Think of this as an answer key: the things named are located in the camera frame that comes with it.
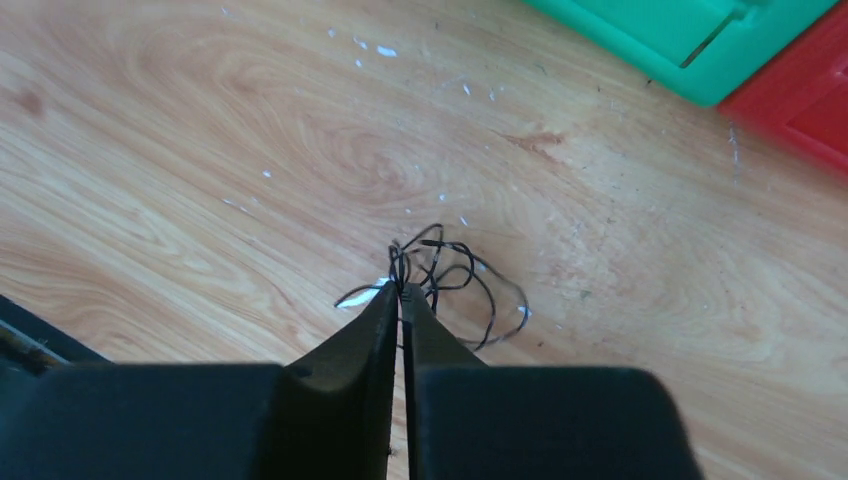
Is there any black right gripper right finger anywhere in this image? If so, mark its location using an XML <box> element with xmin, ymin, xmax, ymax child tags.
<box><xmin>401</xmin><ymin>285</ymin><xmax>703</xmax><ymax>479</ymax></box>

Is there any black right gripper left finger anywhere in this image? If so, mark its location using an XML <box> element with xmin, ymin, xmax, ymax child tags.
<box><xmin>1</xmin><ymin>284</ymin><xmax>398</xmax><ymax>479</ymax></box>

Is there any red plastic bin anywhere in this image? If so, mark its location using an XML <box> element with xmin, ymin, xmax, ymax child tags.
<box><xmin>718</xmin><ymin>1</ymin><xmax>847</xmax><ymax>176</ymax></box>

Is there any green plastic bin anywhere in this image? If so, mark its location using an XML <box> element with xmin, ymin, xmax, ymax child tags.
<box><xmin>532</xmin><ymin>0</ymin><xmax>838</xmax><ymax>107</ymax></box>

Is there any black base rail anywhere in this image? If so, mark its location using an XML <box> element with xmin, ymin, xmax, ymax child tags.
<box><xmin>1</xmin><ymin>296</ymin><xmax>108</xmax><ymax>375</ymax></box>

